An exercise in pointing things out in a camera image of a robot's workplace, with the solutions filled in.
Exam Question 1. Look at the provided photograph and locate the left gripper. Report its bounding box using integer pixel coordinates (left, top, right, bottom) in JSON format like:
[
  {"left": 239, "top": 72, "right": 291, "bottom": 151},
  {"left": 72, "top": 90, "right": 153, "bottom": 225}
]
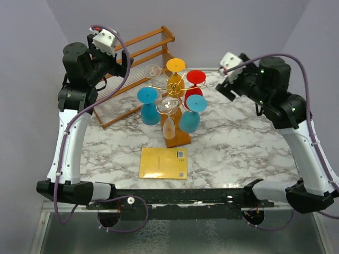
[{"left": 86, "top": 34, "right": 132, "bottom": 85}]

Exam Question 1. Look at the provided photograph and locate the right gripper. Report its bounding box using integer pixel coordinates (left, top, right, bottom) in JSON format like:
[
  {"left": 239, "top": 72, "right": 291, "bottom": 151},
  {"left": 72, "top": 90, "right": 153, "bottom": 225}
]
[{"left": 214, "top": 53, "right": 268, "bottom": 107}]

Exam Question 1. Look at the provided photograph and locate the red wine glass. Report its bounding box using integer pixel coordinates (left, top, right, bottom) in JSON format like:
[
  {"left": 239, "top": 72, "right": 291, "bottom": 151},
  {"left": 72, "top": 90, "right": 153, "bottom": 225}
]
[{"left": 185, "top": 70, "right": 206, "bottom": 102}]

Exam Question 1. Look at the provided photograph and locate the blue wine glass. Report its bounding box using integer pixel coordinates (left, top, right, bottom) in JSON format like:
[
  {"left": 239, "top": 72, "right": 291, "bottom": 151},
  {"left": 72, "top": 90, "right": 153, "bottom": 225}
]
[
  {"left": 179, "top": 95, "right": 207, "bottom": 133},
  {"left": 137, "top": 87, "right": 160, "bottom": 125}
]

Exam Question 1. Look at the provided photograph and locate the yellow wine glass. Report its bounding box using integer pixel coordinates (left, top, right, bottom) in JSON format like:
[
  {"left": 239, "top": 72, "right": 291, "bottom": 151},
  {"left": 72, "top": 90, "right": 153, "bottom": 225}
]
[{"left": 166, "top": 58, "right": 186, "bottom": 98}]

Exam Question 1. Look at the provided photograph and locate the ribbed clear wine glass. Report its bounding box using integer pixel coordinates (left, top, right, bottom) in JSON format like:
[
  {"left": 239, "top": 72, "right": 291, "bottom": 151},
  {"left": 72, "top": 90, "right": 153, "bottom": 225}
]
[{"left": 157, "top": 100, "right": 179, "bottom": 139}]

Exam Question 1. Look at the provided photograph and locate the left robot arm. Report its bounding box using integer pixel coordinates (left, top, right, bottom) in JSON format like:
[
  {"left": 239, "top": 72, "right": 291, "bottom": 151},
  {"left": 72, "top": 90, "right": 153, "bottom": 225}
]
[{"left": 36, "top": 30, "right": 132, "bottom": 209}]

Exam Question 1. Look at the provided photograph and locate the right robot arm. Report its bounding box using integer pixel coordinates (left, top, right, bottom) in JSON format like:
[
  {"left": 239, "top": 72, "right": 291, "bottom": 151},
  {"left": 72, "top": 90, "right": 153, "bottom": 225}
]
[{"left": 216, "top": 52, "right": 338, "bottom": 214}]

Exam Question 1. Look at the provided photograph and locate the wooden shelf rack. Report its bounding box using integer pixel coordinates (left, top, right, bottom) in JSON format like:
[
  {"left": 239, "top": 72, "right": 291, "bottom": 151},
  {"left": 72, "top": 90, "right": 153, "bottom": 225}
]
[{"left": 93, "top": 25, "right": 175, "bottom": 129}]

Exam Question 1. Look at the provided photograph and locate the wooden rack base board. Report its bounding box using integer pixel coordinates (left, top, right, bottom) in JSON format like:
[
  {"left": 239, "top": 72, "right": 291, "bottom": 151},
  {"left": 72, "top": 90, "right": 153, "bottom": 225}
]
[{"left": 160, "top": 108, "right": 191, "bottom": 148}]

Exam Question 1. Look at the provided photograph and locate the yellow book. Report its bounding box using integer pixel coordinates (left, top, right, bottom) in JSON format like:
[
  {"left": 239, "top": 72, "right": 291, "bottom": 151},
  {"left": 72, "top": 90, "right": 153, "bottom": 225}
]
[{"left": 139, "top": 148, "right": 188, "bottom": 179}]

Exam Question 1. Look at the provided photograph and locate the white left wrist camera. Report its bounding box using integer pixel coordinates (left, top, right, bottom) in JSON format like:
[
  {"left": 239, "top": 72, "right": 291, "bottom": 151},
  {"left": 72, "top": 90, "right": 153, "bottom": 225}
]
[{"left": 90, "top": 26, "right": 117, "bottom": 56}]

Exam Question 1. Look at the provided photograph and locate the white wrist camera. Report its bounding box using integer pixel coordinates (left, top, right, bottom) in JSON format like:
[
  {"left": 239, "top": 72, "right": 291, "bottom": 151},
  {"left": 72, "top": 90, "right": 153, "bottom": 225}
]
[
  {"left": 218, "top": 52, "right": 243, "bottom": 84},
  {"left": 90, "top": 26, "right": 117, "bottom": 56}
]

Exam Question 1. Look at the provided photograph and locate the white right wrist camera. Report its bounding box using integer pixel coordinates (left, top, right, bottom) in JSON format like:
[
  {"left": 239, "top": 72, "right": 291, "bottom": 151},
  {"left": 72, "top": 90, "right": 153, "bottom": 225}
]
[{"left": 218, "top": 52, "right": 243, "bottom": 84}]

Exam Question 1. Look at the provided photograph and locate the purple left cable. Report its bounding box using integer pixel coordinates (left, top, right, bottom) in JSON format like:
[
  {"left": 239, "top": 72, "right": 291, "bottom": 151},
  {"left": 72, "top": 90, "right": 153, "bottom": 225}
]
[{"left": 53, "top": 24, "right": 149, "bottom": 234}]

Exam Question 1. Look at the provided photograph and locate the gold wire wine glass rack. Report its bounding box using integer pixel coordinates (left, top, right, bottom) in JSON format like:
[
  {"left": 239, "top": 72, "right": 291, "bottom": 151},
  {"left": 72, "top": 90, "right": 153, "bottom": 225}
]
[{"left": 147, "top": 69, "right": 206, "bottom": 111}]

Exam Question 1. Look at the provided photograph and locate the black metal mounting rail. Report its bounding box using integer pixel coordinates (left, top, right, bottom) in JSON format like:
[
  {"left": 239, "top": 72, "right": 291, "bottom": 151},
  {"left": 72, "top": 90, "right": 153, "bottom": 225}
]
[{"left": 87, "top": 188, "right": 274, "bottom": 221}]

